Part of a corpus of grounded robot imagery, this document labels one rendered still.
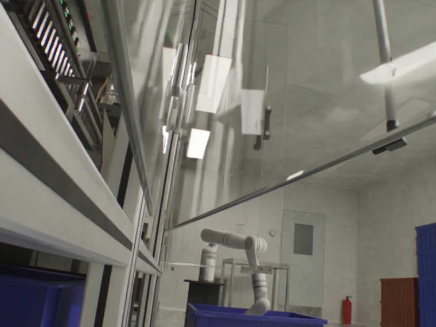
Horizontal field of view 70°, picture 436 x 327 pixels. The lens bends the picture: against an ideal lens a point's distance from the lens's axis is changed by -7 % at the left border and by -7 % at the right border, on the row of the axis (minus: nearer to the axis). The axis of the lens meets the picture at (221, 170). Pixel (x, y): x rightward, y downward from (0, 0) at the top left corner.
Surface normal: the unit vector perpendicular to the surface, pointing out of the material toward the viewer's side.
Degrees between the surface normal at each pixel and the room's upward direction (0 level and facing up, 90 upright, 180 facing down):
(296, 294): 90
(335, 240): 90
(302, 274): 90
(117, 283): 90
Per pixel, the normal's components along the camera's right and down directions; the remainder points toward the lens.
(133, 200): 0.15, -0.31
